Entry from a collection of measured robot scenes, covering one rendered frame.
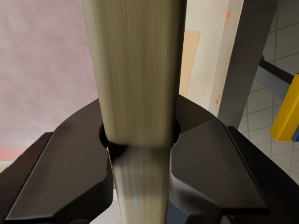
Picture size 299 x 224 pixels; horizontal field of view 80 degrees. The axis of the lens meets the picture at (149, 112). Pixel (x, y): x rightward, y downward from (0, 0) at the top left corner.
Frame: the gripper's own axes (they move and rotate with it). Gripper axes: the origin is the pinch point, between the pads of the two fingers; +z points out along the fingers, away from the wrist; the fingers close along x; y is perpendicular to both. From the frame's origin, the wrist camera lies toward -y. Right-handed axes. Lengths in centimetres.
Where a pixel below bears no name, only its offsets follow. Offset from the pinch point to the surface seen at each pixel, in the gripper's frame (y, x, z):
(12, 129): 12.7, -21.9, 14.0
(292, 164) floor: 142, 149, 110
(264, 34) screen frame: -1.8, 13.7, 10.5
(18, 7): -4.7, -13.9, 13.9
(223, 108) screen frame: 7.7, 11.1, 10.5
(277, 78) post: 9.9, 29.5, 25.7
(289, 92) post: 8.6, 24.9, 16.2
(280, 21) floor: 8, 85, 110
